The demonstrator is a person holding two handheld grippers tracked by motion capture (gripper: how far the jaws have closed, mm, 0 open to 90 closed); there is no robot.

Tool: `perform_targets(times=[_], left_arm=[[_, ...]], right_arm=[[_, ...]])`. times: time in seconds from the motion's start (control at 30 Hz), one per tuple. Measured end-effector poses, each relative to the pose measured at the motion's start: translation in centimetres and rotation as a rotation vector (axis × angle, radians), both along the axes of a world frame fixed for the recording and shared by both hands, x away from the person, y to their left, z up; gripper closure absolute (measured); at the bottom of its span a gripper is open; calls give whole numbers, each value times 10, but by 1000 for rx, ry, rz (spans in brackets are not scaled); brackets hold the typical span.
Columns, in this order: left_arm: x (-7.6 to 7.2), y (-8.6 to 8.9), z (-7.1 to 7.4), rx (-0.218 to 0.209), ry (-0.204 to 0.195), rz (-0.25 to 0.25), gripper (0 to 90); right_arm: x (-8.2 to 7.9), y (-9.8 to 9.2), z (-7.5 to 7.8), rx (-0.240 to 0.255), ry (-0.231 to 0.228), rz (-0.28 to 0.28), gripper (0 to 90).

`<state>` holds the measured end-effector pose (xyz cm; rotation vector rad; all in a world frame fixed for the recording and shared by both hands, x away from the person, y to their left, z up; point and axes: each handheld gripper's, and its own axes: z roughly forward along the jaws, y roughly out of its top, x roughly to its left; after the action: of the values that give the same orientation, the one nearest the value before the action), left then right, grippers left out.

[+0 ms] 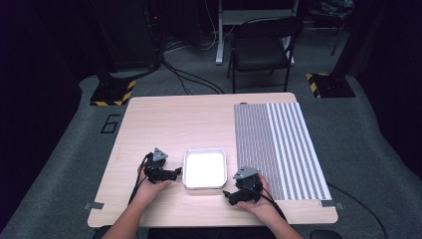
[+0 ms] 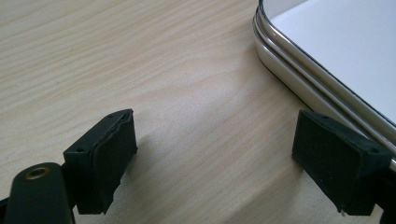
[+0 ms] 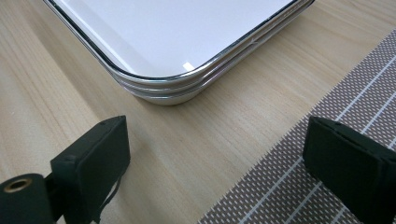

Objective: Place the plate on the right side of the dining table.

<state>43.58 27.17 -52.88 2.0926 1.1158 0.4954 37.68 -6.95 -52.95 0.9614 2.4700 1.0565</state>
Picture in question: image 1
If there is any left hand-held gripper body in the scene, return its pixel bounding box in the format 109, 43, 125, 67
143, 147, 169, 184

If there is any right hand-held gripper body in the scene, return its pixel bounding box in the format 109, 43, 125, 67
233, 165, 263, 203

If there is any white square tray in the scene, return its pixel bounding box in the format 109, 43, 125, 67
182, 147, 229, 191

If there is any person's left hand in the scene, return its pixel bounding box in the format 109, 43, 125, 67
133, 166, 172, 204

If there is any person's right hand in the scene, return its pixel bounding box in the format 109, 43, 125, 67
236, 173, 285, 227

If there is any grey striped table mat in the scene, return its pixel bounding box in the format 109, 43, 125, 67
233, 102, 332, 201

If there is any grey tape piece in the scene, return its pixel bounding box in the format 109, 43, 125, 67
319, 198, 344, 210
84, 201, 106, 211

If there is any black yellow striped stand base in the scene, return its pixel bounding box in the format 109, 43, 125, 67
305, 72, 357, 100
90, 79, 137, 108

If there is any black stool seat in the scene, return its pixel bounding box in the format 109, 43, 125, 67
310, 229, 343, 239

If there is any black folding chair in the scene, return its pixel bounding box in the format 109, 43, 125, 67
226, 16, 304, 94

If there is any black equipment rack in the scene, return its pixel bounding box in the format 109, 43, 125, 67
89, 0, 164, 74

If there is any dark cluttered stand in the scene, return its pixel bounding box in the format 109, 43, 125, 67
307, 0, 355, 57

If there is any left hand-held gripper black cable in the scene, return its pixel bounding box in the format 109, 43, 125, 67
127, 152, 153, 206

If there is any hand-held gripper black cable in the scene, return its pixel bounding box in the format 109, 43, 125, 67
127, 152, 153, 206
242, 183, 389, 239

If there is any black floor cables bundle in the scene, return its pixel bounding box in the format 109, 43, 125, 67
161, 39, 226, 96

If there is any right hand-held gripper black cable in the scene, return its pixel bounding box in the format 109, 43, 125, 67
242, 183, 389, 239

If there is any white desk frame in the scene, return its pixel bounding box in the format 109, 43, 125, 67
215, 0, 301, 66

